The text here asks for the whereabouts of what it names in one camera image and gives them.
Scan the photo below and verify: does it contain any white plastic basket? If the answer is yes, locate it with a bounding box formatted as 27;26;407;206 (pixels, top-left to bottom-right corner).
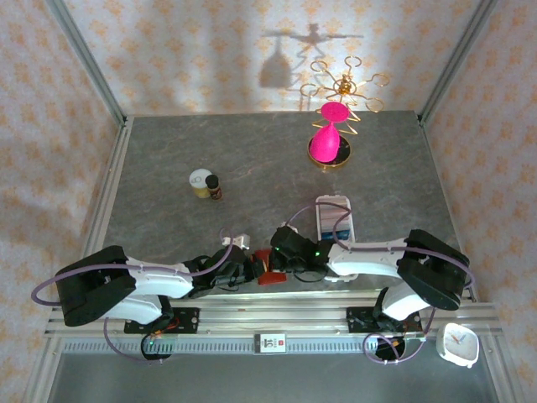
315;195;358;282

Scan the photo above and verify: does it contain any white number tag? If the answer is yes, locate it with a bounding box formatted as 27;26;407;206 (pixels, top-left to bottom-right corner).
254;333;288;355

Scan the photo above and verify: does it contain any small dark bottle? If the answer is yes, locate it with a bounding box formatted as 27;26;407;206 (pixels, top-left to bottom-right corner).
205;175;223;202

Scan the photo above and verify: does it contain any tin can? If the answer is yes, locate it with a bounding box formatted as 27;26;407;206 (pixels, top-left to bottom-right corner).
188;168;212;199

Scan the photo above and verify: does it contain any pink wine glass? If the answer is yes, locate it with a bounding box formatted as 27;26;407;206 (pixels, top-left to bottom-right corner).
309;102;351;165

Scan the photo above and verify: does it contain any white square clock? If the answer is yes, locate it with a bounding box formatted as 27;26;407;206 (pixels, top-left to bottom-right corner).
435;322;480;369

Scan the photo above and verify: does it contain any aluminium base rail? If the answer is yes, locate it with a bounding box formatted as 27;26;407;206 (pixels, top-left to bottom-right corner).
44;289;503;337

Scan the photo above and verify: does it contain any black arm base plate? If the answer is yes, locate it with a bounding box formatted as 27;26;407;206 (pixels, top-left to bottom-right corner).
346;306;423;337
124;306;201;336

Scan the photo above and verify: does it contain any slotted grey cable duct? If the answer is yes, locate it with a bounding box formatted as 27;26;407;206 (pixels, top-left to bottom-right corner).
62;338;427;357

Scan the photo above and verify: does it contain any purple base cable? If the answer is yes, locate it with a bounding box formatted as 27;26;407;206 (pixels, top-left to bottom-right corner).
102;318;167;365
362;321;435;365

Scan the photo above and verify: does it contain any aluminium table side rail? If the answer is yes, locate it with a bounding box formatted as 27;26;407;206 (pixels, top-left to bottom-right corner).
77;117;132;295

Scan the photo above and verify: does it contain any gold wire glass rack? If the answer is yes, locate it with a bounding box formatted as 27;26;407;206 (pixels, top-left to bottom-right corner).
300;56;391;172

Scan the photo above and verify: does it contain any aluminium frame post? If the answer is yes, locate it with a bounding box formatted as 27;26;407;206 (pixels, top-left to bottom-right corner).
44;0;129;127
418;0;500;127

